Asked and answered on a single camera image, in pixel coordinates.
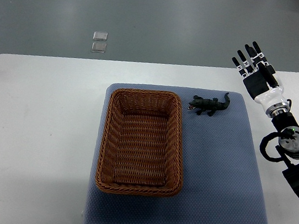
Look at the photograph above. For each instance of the dark toy crocodile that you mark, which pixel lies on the dark toy crocodile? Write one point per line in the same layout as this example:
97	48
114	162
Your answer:
208	105

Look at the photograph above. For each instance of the brown wicker basket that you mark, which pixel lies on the brown wicker basket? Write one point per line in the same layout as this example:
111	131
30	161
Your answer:
141	146

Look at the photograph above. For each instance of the blue grey foam mat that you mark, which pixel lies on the blue grey foam mat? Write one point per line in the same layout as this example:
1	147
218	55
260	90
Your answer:
221	178

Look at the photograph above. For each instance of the upper metal floor plate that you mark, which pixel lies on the upper metal floor plate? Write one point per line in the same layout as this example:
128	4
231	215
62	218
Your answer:
100	35

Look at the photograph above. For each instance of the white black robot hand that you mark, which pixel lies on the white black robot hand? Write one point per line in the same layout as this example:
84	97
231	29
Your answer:
259	78

